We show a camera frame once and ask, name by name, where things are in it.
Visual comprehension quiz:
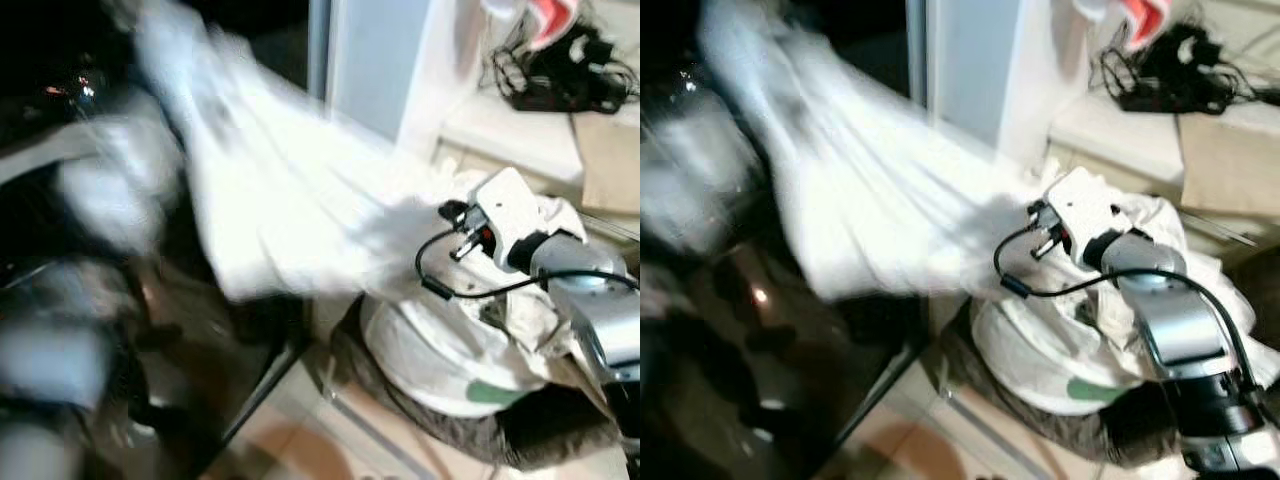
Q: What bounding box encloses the white cloth garment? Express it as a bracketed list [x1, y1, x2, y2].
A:
[698, 0, 1046, 303]
[128, 0, 473, 303]

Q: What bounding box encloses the dark washing machine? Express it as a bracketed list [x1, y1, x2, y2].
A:
[640, 0, 926, 480]
[0, 0, 313, 480]

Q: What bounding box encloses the brown cardboard piece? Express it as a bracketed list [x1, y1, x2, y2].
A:
[1176, 112, 1280, 217]
[570, 112, 641, 217]

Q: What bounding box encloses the dark brown laundry basket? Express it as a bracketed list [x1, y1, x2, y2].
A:
[938, 300, 1206, 467]
[328, 295, 629, 471]

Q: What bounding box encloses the red and white item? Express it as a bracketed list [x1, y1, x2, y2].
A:
[1074, 0, 1173, 53]
[480, 0, 583, 53]

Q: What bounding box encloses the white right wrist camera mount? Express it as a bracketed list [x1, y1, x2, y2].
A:
[1040, 167, 1123, 267]
[462, 167, 551, 271]

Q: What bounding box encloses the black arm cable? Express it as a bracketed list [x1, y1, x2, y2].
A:
[415, 228, 641, 302]
[993, 225, 1263, 403]

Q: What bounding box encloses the black charger with cables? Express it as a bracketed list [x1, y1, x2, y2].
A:
[1098, 24, 1253, 114]
[488, 24, 638, 114]

